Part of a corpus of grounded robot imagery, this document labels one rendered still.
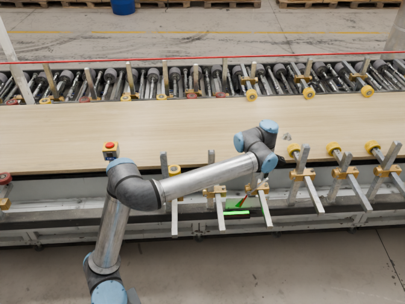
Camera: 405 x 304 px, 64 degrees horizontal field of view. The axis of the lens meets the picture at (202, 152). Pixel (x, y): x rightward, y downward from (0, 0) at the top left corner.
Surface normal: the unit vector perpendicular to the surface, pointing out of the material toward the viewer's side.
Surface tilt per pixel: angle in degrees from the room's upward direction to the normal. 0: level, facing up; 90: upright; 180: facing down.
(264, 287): 0
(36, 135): 0
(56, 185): 90
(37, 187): 90
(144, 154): 0
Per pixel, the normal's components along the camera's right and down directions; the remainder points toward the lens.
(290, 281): 0.00, -0.75
